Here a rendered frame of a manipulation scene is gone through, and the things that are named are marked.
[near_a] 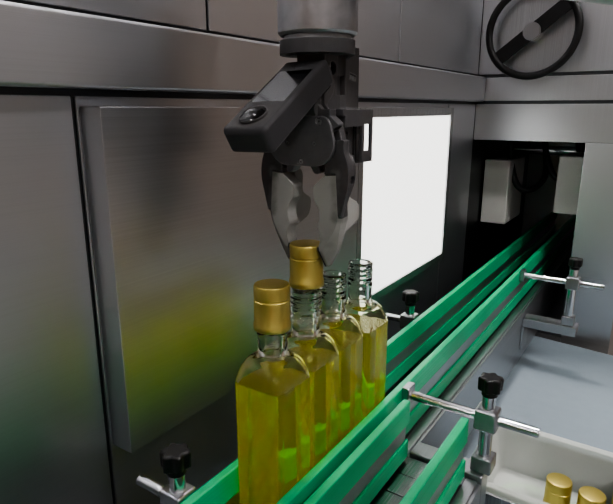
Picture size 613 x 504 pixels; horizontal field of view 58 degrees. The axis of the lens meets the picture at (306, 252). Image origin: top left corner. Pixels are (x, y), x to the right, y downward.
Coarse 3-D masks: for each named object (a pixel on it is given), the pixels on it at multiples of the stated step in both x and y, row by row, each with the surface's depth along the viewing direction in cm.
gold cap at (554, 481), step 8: (552, 480) 77; (560, 480) 77; (568, 480) 77; (552, 488) 76; (560, 488) 75; (568, 488) 75; (544, 496) 78; (552, 496) 76; (560, 496) 76; (568, 496) 76
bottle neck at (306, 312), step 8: (320, 288) 56; (296, 296) 55; (304, 296) 54; (312, 296) 55; (320, 296) 55; (296, 304) 55; (304, 304) 55; (312, 304) 55; (320, 304) 56; (296, 312) 55; (304, 312) 55; (312, 312) 55; (320, 312) 56; (296, 320) 56; (304, 320) 55; (312, 320) 55; (296, 328) 56; (304, 328) 55; (312, 328) 56; (304, 336) 56
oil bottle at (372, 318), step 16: (352, 304) 65; (368, 304) 65; (368, 320) 64; (384, 320) 66; (368, 336) 64; (384, 336) 67; (368, 352) 64; (384, 352) 68; (368, 368) 65; (384, 368) 68; (368, 384) 65; (384, 384) 69; (368, 400) 66
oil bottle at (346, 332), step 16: (320, 320) 61; (336, 320) 60; (352, 320) 61; (336, 336) 59; (352, 336) 61; (352, 352) 61; (352, 368) 62; (352, 384) 62; (352, 400) 63; (352, 416) 63
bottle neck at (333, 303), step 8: (328, 272) 61; (336, 272) 61; (328, 280) 59; (336, 280) 59; (344, 280) 60; (328, 288) 60; (336, 288) 60; (344, 288) 60; (328, 296) 60; (336, 296) 60; (344, 296) 60; (328, 304) 60; (336, 304) 60; (344, 304) 61; (328, 312) 60; (336, 312) 60; (344, 312) 61
